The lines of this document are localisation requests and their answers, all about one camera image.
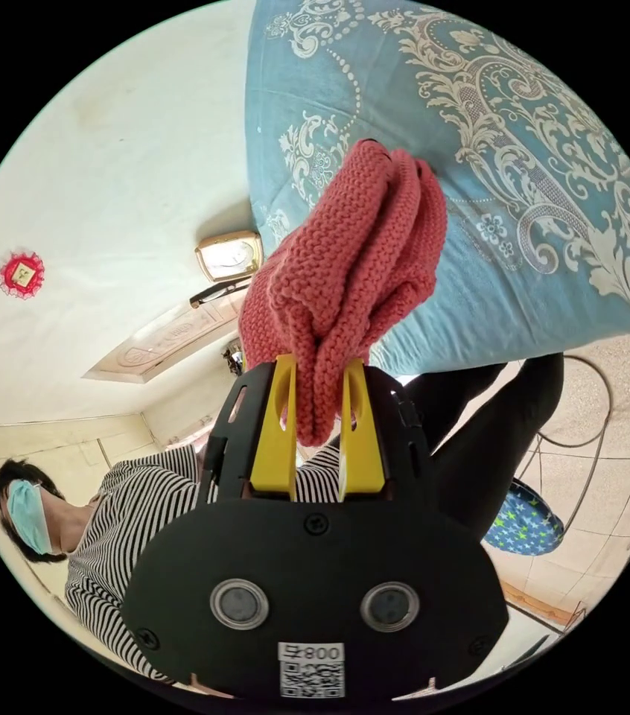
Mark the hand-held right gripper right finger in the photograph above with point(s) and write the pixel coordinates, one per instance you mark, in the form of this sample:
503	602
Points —
362	458

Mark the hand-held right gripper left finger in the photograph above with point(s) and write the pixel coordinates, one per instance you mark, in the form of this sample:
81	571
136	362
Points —
276	447

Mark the pink knit cardigan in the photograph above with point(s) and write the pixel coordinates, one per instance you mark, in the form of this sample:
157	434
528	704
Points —
343	262

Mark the blue star-patterned chair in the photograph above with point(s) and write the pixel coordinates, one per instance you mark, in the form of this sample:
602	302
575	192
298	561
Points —
524	522

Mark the red round wall ornament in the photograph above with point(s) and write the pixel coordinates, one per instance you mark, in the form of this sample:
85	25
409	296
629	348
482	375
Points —
21	275

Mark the gold-framed wall clock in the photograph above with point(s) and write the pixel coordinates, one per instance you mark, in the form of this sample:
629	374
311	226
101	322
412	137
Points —
230	256

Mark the wooden panel door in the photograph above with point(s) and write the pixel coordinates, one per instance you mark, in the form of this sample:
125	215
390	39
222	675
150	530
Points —
170	341

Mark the person's body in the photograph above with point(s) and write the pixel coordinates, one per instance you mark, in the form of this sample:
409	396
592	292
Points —
108	536

